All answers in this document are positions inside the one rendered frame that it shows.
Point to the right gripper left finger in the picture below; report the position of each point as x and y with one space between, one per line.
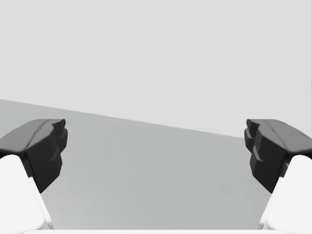
36 156

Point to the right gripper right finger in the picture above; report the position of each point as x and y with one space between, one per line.
273 156

